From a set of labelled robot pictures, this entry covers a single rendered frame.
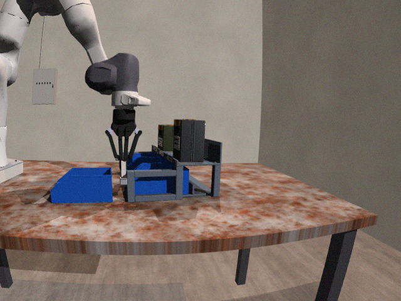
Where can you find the grey metal shelf frame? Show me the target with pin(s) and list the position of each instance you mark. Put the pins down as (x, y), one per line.
(212, 157)

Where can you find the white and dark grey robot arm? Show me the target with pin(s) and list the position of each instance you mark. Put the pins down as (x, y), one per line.
(118, 75)

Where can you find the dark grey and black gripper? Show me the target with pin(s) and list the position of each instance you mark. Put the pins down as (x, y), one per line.
(123, 127)

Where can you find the blue bin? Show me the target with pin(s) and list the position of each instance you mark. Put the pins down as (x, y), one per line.
(85, 185)
(134, 165)
(143, 155)
(153, 185)

